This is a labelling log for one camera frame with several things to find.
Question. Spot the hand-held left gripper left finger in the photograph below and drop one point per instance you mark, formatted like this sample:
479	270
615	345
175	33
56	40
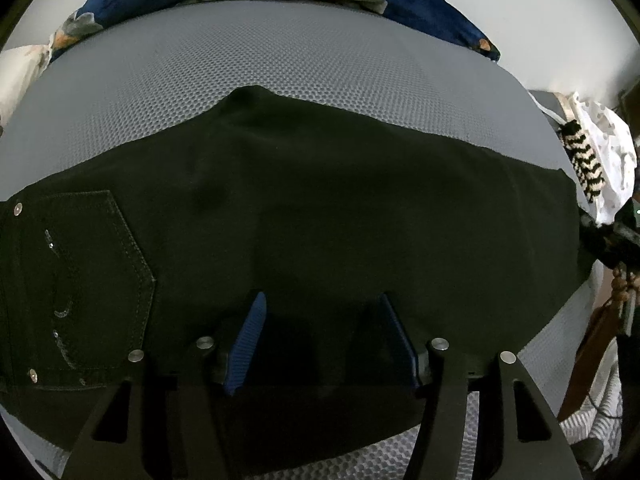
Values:
247	345

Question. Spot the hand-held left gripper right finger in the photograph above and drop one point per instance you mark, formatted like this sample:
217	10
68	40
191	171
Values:
400	340

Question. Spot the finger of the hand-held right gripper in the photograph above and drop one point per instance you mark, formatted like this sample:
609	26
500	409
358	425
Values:
597	242

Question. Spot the black pants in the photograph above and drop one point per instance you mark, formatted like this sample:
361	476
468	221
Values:
350	210

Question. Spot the black white striped knitted item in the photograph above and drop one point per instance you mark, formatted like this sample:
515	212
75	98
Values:
585	160

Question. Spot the white patterned cloth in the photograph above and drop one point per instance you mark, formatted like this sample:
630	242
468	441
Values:
610	140

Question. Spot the brown wooden bar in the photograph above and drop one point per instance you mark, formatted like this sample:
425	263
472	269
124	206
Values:
592	355

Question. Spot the dark framed panel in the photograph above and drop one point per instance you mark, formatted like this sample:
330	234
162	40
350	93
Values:
631	102

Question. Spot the grey cushion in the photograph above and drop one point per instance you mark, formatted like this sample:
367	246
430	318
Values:
545	102

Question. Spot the grey white striped cloth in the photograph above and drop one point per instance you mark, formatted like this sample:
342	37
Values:
600	420

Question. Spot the navy floral blanket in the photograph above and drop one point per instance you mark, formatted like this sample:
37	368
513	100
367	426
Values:
425	0

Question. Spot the grey mesh mattress pad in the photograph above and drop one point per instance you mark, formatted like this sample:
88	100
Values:
300	50

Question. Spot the white floral pillow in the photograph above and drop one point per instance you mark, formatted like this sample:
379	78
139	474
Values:
20	70

